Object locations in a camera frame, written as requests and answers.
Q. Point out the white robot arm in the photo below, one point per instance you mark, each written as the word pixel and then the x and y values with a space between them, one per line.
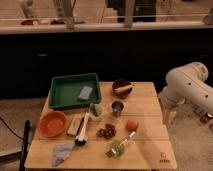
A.
pixel 186 82

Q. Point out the dark brown bowl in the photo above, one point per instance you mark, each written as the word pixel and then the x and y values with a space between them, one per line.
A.
pixel 120 83

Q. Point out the red bowl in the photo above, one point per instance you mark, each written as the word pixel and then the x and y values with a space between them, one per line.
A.
pixel 52 124

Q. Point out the metal cup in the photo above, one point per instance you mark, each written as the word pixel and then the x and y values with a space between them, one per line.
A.
pixel 117 108

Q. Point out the white cup with lime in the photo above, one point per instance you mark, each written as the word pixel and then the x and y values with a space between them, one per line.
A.
pixel 95 111

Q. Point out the green plastic tray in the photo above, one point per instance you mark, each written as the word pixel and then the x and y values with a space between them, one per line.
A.
pixel 65 91

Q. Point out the bunch of red grapes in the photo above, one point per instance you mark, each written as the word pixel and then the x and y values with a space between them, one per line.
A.
pixel 107 132

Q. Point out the wooden block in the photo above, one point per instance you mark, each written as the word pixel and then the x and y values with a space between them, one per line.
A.
pixel 74 126

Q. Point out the white spoon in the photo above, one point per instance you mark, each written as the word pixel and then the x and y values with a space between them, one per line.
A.
pixel 127 138

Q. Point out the green glass dish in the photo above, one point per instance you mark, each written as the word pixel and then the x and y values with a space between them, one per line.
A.
pixel 116 149

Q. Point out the grey cloth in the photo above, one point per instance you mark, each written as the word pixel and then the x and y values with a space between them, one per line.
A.
pixel 61 152

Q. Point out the black chair frame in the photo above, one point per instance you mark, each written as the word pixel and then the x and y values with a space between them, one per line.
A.
pixel 24 148

